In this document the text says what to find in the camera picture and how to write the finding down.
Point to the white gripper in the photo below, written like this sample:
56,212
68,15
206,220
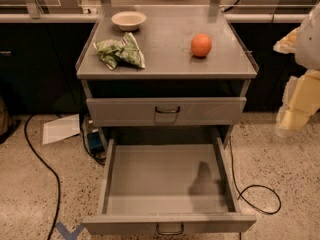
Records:
309,47

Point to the orange fruit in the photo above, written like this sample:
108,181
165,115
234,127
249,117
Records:
201,45

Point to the grey metal drawer cabinet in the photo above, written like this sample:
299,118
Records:
171,70

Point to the open grey middle drawer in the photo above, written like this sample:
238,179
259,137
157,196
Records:
167,190

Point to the closed grey upper drawer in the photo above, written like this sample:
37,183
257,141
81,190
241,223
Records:
165,111

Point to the green chip bag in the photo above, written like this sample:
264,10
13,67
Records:
112,52

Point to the white paper bowl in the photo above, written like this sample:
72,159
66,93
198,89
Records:
128,20

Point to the blue box on floor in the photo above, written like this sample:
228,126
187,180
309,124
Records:
94,142

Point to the white paper sheet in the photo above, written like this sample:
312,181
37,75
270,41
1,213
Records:
60,129

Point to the blue tape floor mark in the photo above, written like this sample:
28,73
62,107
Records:
69,235

